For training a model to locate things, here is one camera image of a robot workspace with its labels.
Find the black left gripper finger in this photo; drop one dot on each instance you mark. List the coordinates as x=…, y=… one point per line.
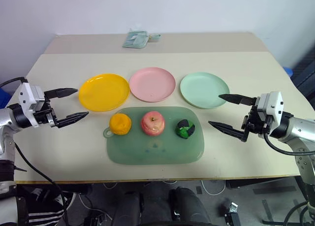
x=61, y=92
x=71, y=119

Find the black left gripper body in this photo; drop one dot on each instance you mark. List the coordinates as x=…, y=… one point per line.
x=43, y=115

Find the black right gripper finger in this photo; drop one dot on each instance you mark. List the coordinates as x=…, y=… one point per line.
x=226, y=128
x=236, y=98

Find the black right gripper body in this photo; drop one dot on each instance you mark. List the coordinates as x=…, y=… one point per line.
x=256, y=121

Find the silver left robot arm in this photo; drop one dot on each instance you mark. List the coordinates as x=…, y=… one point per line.
x=6, y=120

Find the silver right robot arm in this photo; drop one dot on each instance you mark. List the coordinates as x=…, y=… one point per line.
x=297, y=135

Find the green plate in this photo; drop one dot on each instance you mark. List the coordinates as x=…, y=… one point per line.
x=203, y=89

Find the green and black toy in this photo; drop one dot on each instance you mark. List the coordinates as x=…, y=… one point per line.
x=185, y=129

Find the yellow plate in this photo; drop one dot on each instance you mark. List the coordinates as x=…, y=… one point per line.
x=104, y=92

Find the orange fruit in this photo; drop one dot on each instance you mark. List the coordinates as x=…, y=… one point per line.
x=119, y=124

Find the pink plate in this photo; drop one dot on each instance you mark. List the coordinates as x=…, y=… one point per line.
x=152, y=84

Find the blue container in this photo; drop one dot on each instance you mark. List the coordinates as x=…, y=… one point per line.
x=287, y=71

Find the green cutting mat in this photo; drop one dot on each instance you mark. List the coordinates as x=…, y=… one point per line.
x=157, y=144

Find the red apple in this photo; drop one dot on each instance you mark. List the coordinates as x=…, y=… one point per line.
x=152, y=123

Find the black rounded robot leg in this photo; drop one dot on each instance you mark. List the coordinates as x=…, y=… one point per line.
x=189, y=206
x=128, y=207

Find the pale green folded cloth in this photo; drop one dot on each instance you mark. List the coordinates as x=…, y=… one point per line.
x=136, y=40

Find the black and white striped object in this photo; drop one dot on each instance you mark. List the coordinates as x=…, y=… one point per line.
x=46, y=211

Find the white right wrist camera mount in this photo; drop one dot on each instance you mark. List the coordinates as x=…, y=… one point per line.
x=272, y=103

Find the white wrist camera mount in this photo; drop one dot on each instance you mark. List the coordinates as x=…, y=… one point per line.
x=29, y=96
x=272, y=103

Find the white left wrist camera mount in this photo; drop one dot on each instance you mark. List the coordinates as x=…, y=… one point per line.
x=29, y=96

